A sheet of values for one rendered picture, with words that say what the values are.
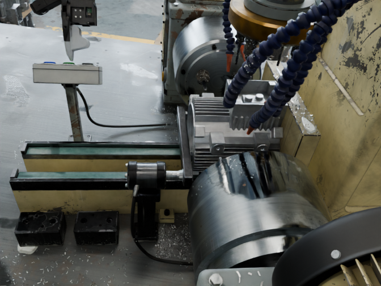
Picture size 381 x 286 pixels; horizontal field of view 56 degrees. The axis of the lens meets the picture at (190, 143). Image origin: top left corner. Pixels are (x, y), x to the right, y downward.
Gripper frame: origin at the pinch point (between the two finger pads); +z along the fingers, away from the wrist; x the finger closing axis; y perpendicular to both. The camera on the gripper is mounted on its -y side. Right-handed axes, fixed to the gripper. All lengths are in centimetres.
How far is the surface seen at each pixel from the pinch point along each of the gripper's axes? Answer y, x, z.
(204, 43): 36.2, -5.6, -4.3
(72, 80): 1.6, -3.6, 6.4
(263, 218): 38, -55, 25
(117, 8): -12, 324, -69
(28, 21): -77, 220, -37
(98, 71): 8.4, -3.5, 3.9
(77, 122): 0.9, 5.9, 18.8
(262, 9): 41, -38, -7
